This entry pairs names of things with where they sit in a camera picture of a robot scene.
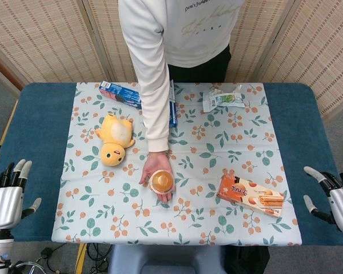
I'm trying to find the person's bare hand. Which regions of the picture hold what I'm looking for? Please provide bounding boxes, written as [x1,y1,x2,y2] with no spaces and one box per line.
[139,152,177,204]

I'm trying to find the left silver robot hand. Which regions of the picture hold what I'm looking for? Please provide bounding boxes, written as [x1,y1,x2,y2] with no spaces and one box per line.
[0,159,42,231]

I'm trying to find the orange pudding cup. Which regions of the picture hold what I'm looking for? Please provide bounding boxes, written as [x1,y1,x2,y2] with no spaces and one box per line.
[148,169,176,195]

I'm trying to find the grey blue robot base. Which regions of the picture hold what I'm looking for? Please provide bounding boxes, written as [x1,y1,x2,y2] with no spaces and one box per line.
[107,244,228,274]

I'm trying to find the floral print tablecloth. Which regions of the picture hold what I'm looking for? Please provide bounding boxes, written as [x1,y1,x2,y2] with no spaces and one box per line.
[50,82,303,247]

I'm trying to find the yellow plush toy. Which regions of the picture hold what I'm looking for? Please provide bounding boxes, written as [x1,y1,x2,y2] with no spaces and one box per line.
[94,113,136,167]

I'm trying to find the blue toothpaste box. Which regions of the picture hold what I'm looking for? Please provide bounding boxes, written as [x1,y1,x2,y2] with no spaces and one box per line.
[168,79,179,128]

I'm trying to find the person's white sleeved arm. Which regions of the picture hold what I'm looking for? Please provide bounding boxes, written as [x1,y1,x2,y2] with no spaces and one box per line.
[122,0,172,154]

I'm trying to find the blue cookie box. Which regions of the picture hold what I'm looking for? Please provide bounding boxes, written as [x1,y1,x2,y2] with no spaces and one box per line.
[98,80,143,110]

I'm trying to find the dark blue table cover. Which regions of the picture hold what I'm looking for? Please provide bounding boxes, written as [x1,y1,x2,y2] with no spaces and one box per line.
[0,82,343,247]

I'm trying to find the clear plastic snack bag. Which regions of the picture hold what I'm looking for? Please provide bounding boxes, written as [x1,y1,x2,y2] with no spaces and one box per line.
[201,83,246,114]

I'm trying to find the orange wafer roll box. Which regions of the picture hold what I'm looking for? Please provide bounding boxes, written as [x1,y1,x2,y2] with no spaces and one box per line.
[216,168,285,218]

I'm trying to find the person's black trousers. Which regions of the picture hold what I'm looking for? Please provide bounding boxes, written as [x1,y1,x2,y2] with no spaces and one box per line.
[167,44,232,84]

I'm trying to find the black bag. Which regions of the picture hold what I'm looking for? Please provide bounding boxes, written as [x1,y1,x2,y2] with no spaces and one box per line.
[225,245,271,274]

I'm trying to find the person's white sweatshirt torso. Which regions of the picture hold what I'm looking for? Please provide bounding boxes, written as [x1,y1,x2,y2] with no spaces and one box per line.
[118,0,244,69]

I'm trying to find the bamboo folding screen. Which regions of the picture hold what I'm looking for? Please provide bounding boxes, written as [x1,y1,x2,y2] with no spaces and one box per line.
[0,0,343,121]

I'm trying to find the chrome ring frame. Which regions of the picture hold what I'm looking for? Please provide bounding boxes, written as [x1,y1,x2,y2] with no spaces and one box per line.
[14,261,47,274]

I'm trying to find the black floor cables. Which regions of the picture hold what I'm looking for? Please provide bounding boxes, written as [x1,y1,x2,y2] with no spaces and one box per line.
[85,244,115,274]

